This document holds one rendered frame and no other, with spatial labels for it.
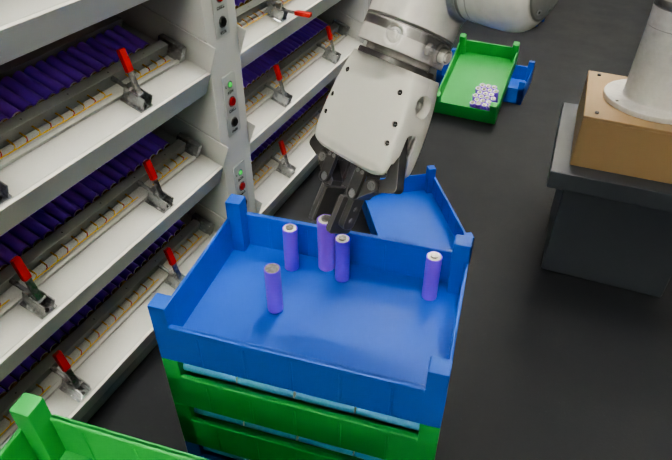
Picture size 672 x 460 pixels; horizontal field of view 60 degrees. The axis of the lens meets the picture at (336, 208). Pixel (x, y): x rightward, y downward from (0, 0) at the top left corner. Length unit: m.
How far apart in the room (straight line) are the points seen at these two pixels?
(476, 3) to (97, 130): 0.59
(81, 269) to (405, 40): 0.63
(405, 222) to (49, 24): 0.95
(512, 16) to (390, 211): 1.04
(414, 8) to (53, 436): 0.49
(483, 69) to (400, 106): 1.59
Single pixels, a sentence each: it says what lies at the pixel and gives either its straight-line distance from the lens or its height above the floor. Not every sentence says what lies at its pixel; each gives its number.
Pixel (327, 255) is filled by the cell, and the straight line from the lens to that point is 0.60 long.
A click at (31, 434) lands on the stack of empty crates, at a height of 0.45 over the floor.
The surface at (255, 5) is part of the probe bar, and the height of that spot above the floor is 0.53.
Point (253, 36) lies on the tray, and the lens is 1.19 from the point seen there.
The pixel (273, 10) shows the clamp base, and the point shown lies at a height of 0.51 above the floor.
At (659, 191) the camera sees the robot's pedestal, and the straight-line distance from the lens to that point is 1.23.
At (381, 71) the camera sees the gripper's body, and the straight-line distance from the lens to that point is 0.54.
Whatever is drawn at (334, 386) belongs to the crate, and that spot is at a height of 0.43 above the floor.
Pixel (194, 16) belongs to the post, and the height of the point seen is 0.58.
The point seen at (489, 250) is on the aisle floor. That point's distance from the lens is 1.42.
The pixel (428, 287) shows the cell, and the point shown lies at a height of 0.43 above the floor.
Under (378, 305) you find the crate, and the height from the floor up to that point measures 0.40.
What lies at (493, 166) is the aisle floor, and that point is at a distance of 1.72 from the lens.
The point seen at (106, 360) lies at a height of 0.10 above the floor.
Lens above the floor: 0.90
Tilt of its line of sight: 37 degrees down
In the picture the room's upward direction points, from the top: straight up
